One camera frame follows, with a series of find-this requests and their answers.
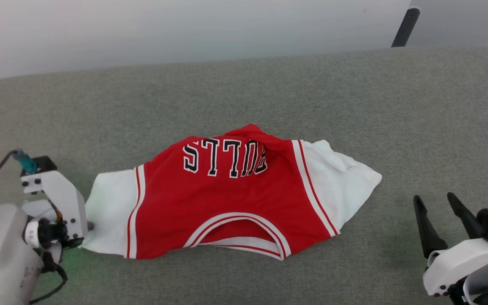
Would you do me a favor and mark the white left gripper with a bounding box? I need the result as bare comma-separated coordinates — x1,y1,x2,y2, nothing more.
21,169,89,263

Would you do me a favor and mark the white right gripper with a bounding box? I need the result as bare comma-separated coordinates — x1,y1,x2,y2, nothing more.
413,192,488,305

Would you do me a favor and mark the red and white basketball jersey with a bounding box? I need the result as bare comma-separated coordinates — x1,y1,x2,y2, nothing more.
81,124,383,261

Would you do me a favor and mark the black slanted pole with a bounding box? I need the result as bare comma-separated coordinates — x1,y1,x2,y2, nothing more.
391,7,421,48

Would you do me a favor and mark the white board panel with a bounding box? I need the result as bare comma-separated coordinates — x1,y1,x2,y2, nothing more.
407,0,488,48

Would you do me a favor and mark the grey fabric sofa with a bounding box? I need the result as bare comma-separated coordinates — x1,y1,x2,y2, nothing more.
0,46,488,305

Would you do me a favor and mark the black cable with teal plug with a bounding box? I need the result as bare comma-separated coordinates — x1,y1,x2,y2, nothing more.
0,149,38,213

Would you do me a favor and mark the thin black looped cable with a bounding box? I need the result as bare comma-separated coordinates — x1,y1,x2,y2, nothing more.
29,253,68,305

